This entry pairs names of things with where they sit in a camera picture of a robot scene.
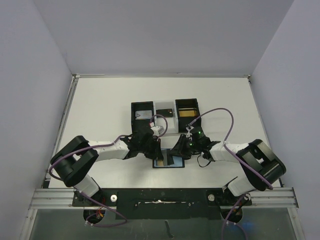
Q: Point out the gold card from holder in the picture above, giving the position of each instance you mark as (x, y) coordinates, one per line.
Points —
(161, 163)

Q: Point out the black bin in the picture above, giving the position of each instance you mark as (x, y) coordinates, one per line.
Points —
(136, 125)
(185, 103)

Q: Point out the black leather card holder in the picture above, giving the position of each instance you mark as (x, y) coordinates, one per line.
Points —
(179, 161)

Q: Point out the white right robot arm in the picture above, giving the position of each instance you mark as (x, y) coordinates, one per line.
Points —
(261, 167)

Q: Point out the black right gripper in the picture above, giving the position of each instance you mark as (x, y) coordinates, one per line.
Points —
(184, 147)

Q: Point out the aluminium frame rail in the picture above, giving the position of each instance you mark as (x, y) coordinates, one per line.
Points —
(51, 198)

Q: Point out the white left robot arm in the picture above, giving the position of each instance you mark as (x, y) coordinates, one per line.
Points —
(72, 163)

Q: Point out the gold credit card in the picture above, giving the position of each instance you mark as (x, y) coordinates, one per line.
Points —
(188, 112)

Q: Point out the black credit card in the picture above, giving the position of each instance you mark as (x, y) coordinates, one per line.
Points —
(167, 113)

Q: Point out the silver credit card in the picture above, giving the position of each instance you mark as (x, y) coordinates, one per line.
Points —
(143, 114)

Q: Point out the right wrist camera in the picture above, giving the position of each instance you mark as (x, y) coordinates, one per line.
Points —
(197, 134)

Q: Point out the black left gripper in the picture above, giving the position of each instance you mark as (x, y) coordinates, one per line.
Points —
(156, 153)

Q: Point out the black right bin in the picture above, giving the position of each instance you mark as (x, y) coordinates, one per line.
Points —
(185, 103)

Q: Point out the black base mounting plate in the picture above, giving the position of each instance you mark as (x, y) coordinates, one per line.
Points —
(164, 203)

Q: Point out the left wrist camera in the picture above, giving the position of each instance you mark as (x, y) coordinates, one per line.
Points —
(158, 130)

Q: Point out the black left bin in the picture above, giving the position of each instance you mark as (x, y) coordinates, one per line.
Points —
(136, 125)

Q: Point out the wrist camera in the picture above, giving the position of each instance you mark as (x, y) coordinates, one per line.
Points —
(158, 130)
(197, 134)

